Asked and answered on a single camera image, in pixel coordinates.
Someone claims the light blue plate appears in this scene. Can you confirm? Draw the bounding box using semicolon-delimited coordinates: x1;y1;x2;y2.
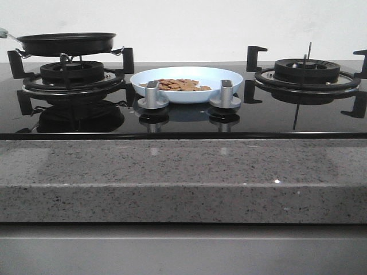
130;66;243;104

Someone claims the brown meat pieces pile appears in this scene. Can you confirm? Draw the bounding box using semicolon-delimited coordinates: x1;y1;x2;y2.
157;78;212;92

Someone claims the black frying pan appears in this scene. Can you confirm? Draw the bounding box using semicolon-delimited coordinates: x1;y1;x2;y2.
16;32;116;57

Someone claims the left silver stove knob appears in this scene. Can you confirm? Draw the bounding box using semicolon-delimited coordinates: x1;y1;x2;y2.
138;80;169;110

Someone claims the silver stove knob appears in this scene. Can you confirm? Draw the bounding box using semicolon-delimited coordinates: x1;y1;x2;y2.
138;80;169;110
209;80;241;109

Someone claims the right silver stove knob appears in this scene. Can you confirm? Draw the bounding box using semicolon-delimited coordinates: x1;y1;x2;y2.
209;80;241;109

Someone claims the left black pan support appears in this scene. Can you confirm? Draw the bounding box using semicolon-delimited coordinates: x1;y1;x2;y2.
8;48;134;115

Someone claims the black glass cooktop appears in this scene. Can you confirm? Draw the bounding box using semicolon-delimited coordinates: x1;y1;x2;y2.
1;63;366;140

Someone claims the right black gas burner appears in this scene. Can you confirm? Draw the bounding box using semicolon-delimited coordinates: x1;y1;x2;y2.
274;58;341;84

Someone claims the black gas burner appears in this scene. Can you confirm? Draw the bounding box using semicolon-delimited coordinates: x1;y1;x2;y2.
40;61;104;85
274;58;341;84

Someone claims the left black gas burner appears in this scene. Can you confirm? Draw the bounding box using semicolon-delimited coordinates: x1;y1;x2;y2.
40;61;104;85

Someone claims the wire pan trivet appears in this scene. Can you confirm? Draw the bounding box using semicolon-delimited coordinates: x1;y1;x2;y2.
15;46;128;61

